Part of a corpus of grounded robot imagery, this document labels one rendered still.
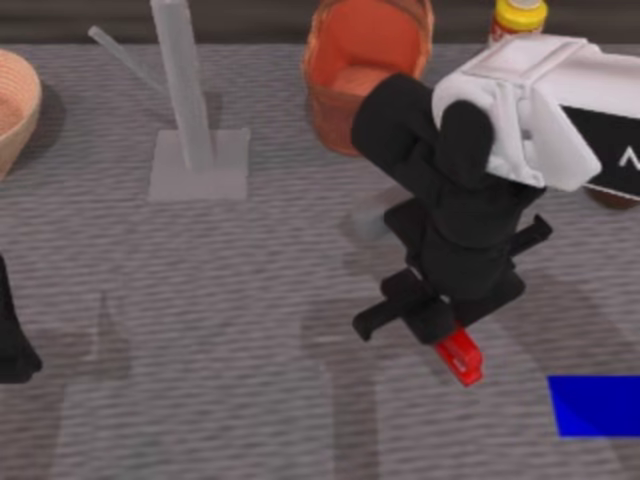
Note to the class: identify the small red block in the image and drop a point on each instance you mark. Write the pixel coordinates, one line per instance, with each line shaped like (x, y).
(462, 360)

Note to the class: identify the blue mat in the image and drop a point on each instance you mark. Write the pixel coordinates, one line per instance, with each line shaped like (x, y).
(600, 405)

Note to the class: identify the brown round object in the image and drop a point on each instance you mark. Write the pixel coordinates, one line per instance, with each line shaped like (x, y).
(612, 199)

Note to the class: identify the yellow bottle with red label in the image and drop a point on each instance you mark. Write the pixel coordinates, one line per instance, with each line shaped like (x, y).
(520, 17)

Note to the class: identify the tan woven basket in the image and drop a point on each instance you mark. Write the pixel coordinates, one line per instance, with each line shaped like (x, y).
(15, 105)

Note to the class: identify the grey stand with post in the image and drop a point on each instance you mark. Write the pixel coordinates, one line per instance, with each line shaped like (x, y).
(187, 100)

